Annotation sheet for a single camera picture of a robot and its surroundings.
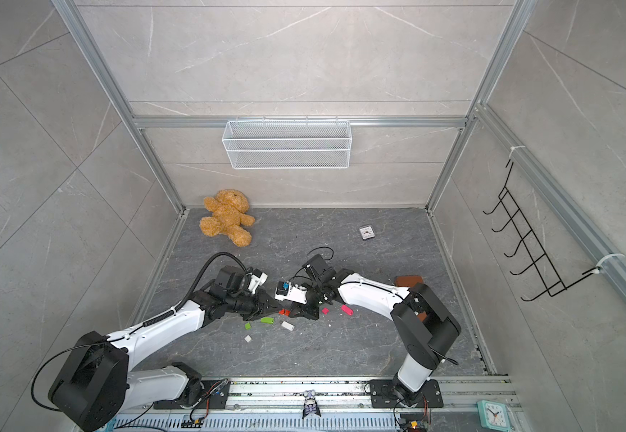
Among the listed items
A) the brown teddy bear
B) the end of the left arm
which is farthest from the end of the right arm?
the brown teddy bear

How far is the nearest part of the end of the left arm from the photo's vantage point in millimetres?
713

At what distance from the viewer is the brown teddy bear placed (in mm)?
979
